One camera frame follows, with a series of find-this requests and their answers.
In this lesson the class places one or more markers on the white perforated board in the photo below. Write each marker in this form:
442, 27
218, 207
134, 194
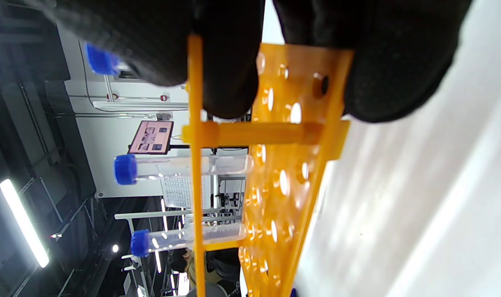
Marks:
176, 192

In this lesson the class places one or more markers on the orange test tube rack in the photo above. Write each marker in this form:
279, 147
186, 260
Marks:
275, 136

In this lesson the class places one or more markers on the bright ceiling tube light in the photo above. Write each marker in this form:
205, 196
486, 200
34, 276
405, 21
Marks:
23, 222

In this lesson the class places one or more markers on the person's right hand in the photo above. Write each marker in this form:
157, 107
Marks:
151, 33

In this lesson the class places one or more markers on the monitor with pink screen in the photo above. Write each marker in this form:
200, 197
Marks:
151, 138

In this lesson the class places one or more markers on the clear test tube blue cap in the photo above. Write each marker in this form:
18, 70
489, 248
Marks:
125, 169
102, 60
140, 243

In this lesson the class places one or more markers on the white long lamp bar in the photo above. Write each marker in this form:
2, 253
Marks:
130, 106

